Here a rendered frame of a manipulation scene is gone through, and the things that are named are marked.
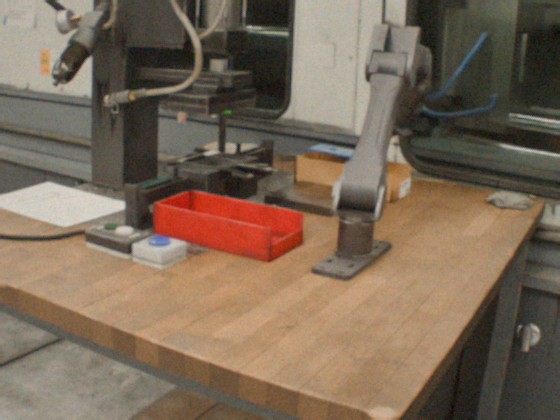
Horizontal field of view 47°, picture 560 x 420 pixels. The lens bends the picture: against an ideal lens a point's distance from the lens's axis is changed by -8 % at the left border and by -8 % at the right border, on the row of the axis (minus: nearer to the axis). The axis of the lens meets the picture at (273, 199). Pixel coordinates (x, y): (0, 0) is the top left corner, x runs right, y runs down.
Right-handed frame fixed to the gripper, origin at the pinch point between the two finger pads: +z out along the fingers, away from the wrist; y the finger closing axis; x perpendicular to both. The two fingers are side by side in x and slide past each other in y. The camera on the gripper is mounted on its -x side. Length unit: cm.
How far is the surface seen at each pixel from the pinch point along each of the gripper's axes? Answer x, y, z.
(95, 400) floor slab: 4, 24, 133
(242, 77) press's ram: 28.5, 24.4, -4.9
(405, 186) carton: -3.2, -11.3, 2.5
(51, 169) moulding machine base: -35, 110, 108
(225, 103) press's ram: 32.9, 22.5, 0.0
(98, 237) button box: 68, 14, 18
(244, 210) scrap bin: 43.1, 3.0, 9.1
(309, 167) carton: 6.1, 8.2, 11.3
